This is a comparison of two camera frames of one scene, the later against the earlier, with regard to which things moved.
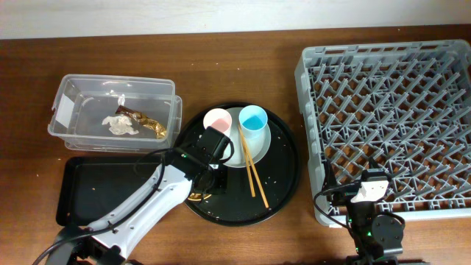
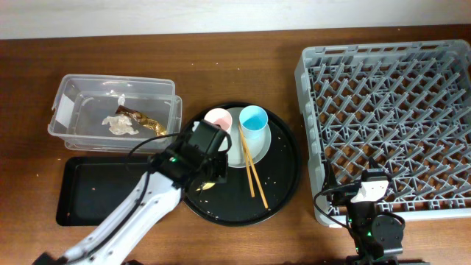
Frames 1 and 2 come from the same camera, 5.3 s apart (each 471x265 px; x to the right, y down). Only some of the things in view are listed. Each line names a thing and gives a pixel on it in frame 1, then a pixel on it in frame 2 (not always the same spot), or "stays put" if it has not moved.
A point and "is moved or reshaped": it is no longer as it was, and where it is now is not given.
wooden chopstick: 247,162 stays put
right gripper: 344,195 stays put
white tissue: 120,124 stays put
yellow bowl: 198,196 is moved or reshaped
